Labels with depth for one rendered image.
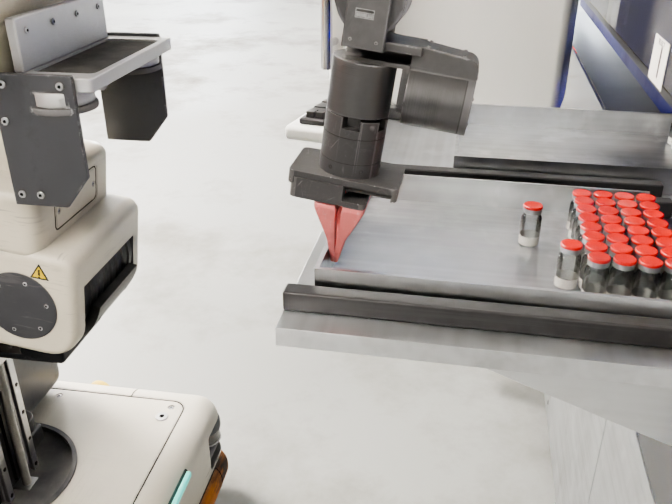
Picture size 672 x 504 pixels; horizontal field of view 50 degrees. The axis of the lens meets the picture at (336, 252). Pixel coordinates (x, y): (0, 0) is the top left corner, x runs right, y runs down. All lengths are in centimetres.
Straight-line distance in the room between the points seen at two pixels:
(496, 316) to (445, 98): 19
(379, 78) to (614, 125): 67
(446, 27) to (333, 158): 92
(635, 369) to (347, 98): 33
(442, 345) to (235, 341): 162
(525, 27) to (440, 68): 89
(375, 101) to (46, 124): 42
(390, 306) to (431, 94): 19
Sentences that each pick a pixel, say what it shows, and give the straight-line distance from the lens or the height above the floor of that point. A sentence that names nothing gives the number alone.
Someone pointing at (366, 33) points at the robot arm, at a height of 113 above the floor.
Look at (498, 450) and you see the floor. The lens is 187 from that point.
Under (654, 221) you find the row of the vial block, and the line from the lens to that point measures 80.
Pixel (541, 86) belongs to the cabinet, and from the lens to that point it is 153.
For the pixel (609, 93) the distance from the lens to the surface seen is 157.
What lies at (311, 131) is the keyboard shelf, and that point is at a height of 80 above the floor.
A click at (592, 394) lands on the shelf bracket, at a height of 78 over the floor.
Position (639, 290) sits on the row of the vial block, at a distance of 72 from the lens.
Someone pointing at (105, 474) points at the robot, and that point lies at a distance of 143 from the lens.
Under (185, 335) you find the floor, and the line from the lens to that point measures 227.
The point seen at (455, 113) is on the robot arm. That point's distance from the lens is 63.
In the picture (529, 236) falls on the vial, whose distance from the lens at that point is 80.
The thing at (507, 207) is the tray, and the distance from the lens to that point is 90.
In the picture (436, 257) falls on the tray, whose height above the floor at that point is 88.
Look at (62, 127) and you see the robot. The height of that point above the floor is 99.
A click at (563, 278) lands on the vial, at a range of 73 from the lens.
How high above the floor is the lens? 123
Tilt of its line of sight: 27 degrees down
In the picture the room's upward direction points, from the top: straight up
